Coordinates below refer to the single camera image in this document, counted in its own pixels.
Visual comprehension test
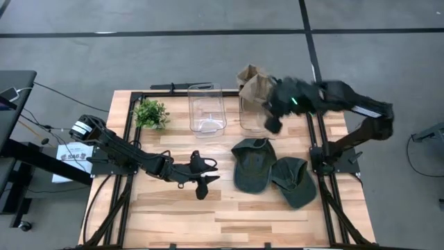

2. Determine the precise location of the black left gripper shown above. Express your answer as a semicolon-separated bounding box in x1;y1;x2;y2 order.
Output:
162;149;221;201

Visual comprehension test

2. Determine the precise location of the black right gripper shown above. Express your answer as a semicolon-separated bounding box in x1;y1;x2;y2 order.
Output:
265;76;315;135

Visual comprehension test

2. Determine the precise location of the dark green baseball cap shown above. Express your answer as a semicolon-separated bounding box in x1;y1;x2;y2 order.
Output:
271;156;317;209
231;137;278;194

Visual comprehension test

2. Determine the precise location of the clear plastic bin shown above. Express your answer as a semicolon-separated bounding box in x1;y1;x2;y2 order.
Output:
238;82;278;135
187;82;228;139

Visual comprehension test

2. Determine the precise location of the potted green plant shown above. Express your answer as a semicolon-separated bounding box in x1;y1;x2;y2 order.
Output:
133;99;171;132

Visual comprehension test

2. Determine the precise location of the white printed paper sheet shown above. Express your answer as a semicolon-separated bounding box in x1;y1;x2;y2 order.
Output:
51;142;94;184

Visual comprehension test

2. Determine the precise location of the black desk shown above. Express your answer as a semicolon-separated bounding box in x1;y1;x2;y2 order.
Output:
0;70;93;216

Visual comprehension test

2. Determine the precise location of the smartphone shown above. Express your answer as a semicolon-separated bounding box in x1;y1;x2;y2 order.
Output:
0;86;19;102

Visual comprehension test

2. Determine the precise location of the black aluminium table frame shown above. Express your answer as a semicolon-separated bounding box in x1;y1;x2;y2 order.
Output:
85;90;374;249

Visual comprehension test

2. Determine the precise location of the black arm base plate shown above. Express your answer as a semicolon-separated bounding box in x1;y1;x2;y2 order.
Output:
90;152;139;176
309;145;361;174

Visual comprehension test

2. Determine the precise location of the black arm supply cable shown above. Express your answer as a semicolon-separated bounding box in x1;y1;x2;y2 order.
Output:
82;173;114;244

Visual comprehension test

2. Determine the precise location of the black floor cable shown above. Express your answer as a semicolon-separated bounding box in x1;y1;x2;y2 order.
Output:
406;135;444;178
20;107;76;133
33;81;110;114

